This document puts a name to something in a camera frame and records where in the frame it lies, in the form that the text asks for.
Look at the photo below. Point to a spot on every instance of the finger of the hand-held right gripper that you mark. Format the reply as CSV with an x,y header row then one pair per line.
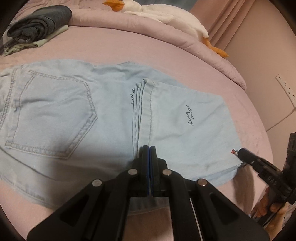
x,y
246,154

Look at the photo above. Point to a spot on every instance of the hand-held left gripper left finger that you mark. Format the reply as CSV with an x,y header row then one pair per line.
x,y
108,201

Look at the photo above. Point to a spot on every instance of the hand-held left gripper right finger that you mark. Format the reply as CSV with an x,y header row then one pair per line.
x,y
196,204

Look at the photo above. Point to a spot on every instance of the light blue jeans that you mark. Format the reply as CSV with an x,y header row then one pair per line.
x,y
69,115

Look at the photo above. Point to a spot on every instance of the person's right hand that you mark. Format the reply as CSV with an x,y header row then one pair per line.
x,y
266,204

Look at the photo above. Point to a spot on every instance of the white power strip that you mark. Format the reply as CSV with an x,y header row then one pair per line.
x,y
286,87

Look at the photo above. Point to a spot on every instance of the pink curtain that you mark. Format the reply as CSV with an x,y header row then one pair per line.
x,y
222,18

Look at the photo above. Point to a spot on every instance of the white goose plush toy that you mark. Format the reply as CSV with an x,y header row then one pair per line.
x,y
180,20

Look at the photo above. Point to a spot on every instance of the pink quilt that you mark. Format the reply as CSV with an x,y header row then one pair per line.
x,y
138,25

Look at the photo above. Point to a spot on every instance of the folded light green cloth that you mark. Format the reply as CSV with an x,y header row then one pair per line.
x,y
39,42

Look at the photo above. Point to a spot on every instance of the folded dark jeans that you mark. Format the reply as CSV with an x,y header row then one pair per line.
x,y
39,20

